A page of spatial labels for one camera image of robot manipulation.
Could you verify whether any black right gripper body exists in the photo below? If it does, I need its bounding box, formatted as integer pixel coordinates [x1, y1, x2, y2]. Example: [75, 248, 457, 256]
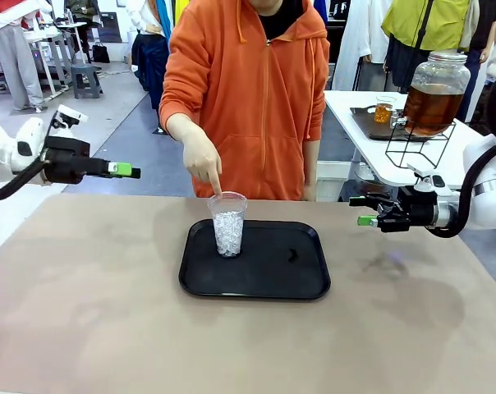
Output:
[377, 186, 438, 234]

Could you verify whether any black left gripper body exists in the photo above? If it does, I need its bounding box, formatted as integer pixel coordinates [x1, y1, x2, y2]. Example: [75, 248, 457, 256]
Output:
[40, 137, 112, 185]

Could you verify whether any white robot base table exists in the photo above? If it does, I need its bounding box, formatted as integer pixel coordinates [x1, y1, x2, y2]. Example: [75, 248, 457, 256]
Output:
[0, 182, 68, 262]

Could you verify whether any person's left forearm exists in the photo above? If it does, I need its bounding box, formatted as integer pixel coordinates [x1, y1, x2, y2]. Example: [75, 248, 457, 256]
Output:
[301, 138, 319, 186]

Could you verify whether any person's right forearm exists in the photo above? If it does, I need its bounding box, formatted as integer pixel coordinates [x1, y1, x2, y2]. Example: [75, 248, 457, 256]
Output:
[165, 112, 210, 147]

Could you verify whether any glass beaker with amber drink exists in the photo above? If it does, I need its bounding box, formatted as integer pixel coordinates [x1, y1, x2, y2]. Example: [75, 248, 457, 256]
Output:
[374, 94, 395, 125]

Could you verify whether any glass drink dispenser jar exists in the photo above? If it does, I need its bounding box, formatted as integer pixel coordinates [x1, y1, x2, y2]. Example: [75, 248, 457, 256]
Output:
[397, 51, 471, 137]

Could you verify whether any clear plastic iced cup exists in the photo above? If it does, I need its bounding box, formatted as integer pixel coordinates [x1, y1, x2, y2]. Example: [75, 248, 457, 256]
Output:
[207, 190, 248, 259]

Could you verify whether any person's right hand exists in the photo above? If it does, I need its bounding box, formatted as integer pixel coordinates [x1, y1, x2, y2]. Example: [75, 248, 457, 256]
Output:
[181, 135, 224, 197]

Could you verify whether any white side table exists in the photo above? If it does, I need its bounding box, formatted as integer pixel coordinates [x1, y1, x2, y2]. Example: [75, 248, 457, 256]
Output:
[324, 89, 495, 190]

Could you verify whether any brown serving tray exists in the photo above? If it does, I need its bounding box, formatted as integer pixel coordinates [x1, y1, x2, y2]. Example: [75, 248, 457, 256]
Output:
[349, 105, 446, 143]

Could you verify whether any grey plastic stool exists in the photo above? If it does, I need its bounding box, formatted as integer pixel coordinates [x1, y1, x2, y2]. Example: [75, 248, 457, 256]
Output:
[70, 63, 103, 100]

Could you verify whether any mannequin with navy skirt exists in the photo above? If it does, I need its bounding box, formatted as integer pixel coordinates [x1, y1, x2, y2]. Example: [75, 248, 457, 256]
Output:
[131, 0, 175, 120]

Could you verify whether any person in grey trousers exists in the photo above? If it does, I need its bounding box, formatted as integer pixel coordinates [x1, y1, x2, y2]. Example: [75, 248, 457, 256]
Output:
[0, 0, 54, 112]

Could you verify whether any black plastic tray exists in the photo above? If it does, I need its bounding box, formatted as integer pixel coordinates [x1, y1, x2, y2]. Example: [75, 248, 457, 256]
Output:
[177, 218, 332, 301]

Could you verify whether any black handbag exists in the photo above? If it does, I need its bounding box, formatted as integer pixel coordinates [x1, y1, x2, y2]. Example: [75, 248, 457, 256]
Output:
[90, 40, 111, 65]

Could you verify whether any white background desk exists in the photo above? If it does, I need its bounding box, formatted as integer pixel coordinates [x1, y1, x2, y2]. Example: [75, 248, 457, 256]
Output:
[24, 22, 89, 103]

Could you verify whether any dark pleated skirt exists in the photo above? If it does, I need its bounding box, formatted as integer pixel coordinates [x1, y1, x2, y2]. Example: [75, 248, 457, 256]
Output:
[385, 34, 434, 94]

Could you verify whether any person in orange hoodie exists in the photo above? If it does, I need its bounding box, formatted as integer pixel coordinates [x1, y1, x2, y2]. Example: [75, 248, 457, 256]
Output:
[158, 0, 331, 202]

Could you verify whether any white hanging garment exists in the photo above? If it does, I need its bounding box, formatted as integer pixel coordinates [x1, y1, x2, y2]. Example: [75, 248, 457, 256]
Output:
[332, 0, 393, 92]

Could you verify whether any yellow-green jacket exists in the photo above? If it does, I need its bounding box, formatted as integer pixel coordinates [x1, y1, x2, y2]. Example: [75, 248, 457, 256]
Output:
[381, 0, 479, 53]

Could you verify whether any mannequin in dark clothes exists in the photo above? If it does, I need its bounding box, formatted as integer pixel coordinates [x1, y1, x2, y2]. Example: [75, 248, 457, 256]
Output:
[457, 0, 496, 122]

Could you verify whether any black undershirt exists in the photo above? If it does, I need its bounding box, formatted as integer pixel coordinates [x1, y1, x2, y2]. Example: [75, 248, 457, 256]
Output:
[256, 0, 310, 41]

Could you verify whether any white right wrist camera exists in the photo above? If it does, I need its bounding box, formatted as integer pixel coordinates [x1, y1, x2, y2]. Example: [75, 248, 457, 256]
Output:
[406, 163, 452, 192]

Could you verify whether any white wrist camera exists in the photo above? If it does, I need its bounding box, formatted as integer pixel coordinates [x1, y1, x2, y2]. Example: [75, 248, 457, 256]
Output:
[406, 163, 452, 192]
[50, 104, 89, 131]

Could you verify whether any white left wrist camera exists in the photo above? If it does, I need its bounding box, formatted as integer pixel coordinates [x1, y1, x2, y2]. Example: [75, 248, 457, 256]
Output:
[50, 104, 89, 131]

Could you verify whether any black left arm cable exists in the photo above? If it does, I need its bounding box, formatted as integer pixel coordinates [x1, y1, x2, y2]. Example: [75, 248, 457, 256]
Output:
[0, 158, 52, 202]

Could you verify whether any black wire dispenser stand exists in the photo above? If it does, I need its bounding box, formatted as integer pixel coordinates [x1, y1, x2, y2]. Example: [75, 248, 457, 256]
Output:
[385, 121, 457, 169]

